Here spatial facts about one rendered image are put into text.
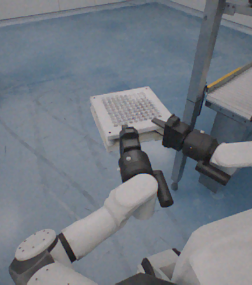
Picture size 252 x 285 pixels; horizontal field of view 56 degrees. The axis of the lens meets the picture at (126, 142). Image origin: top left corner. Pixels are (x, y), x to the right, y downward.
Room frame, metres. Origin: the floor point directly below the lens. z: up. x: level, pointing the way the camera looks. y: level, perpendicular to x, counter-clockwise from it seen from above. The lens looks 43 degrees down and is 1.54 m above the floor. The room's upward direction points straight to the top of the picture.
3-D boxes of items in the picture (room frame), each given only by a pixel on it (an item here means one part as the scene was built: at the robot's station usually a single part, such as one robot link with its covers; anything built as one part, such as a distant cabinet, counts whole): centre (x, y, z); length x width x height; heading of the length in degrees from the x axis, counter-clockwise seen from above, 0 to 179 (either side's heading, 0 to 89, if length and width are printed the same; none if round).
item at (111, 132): (0.71, -0.01, 1.04); 0.25 x 0.24 x 0.02; 109
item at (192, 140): (0.56, -0.18, 1.04); 0.12 x 0.10 x 0.13; 51
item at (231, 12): (1.11, -0.42, 1.27); 0.05 x 0.03 x 0.04; 42
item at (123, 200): (0.32, -0.01, 1.05); 0.13 x 0.07 x 0.09; 126
